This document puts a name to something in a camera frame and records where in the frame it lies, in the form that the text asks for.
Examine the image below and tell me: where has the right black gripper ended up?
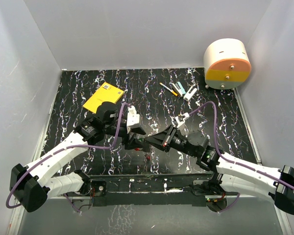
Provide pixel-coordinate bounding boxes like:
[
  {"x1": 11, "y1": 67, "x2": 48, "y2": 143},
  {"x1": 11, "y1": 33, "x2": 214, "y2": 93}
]
[{"x1": 145, "y1": 124, "x2": 198, "y2": 158}]

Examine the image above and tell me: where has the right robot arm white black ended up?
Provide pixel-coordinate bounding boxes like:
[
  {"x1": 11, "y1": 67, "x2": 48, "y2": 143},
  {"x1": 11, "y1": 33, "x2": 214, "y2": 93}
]
[{"x1": 144, "y1": 125, "x2": 294, "y2": 215}]

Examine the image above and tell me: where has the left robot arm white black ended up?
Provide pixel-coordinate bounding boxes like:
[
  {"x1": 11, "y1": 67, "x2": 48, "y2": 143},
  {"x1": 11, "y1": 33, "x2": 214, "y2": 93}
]
[{"x1": 6, "y1": 101, "x2": 146, "y2": 212}]

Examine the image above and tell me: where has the yellow white pen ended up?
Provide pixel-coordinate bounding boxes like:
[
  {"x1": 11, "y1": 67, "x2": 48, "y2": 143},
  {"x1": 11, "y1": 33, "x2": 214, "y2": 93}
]
[{"x1": 160, "y1": 83, "x2": 178, "y2": 96}]

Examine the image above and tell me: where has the white clip tool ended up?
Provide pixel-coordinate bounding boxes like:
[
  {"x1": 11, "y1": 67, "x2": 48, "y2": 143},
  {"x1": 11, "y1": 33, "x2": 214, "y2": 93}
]
[{"x1": 183, "y1": 86, "x2": 197, "y2": 102}]

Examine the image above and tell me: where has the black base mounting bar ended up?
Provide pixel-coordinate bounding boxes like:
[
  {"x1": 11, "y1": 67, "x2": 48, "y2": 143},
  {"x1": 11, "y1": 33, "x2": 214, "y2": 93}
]
[{"x1": 63, "y1": 173, "x2": 238, "y2": 209}]

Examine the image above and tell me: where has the yellow notebook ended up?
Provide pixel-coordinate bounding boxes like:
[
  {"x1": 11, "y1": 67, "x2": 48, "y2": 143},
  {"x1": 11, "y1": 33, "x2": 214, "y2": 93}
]
[{"x1": 83, "y1": 82, "x2": 124, "y2": 113}]

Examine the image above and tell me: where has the light blue marker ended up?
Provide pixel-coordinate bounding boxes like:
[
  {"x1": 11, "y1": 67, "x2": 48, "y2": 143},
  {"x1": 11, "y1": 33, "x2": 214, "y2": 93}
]
[{"x1": 171, "y1": 82, "x2": 186, "y2": 97}]

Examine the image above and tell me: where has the round pastel drawer cabinet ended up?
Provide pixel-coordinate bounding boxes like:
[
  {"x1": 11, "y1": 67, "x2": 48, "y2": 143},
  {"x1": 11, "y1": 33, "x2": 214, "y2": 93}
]
[{"x1": 203, "y1": 38, "x2": 251, "y2": 90}]

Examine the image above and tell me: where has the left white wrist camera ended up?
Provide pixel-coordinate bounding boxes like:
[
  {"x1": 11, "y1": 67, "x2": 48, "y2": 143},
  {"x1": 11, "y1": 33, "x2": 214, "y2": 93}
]
[{"x1": 126, "y1": 106, "x2": 141, "y2": 134}]

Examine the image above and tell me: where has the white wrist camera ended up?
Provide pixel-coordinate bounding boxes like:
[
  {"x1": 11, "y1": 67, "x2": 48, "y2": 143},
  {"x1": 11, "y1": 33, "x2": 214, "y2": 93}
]
[
  {"x1": 173, "y1": 113, "x2": 190, "y2": 130},
  {"x1": 126, "y1": 106, "x2": 141, "y2": 134}
]

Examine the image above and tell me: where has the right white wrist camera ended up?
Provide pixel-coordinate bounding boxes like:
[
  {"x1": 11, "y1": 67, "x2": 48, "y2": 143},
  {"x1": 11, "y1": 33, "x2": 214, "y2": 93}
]
[{"x1": 173, "y1": 113, "x2": 190, "y2": 130}]

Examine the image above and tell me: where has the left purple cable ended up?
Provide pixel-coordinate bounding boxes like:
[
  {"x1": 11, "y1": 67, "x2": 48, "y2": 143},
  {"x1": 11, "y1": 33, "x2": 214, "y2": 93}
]
[{"x1": 6, "y1": 102, "x2": 133, "y2": 216}]

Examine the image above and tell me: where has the purple cable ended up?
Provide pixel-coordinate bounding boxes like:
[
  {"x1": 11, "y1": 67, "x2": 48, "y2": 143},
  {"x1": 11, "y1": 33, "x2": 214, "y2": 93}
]
[
  {"x1": 187, "y1": 101, "x2": 294, "y2": 213},
  {"x1": 6, "y1": 102, "x2": 133, "y2": 216}
]

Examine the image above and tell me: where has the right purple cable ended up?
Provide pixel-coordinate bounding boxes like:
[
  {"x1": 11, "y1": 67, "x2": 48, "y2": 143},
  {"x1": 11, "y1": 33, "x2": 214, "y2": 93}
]
[{"x1": 187, "y1": 101, "x2": 294, "y2": 213}]

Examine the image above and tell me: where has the aluminium frame rail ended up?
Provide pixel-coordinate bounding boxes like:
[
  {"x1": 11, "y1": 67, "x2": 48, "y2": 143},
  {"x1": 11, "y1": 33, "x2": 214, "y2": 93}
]
[{"x1": 7, "y1": 178, "x2": 94, "y2": 235}]

